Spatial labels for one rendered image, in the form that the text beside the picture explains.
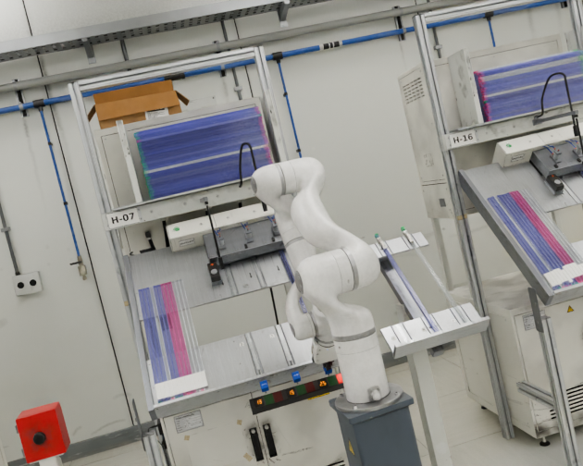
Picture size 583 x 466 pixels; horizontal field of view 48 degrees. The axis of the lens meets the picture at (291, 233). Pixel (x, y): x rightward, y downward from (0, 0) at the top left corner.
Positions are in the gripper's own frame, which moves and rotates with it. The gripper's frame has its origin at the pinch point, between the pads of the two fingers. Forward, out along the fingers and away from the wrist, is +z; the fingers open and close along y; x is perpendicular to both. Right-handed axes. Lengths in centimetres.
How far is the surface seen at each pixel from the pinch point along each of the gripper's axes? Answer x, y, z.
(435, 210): 87, 85, 35
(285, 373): 2.3, -14.0, 2.2
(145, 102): 136, -37, -25
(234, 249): 58, -18, -3
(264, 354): 11.9, -18.8, 2.7
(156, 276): 59, -49, 3
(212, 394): 2.3, -39.0, 2.4
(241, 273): 50, -17, 3
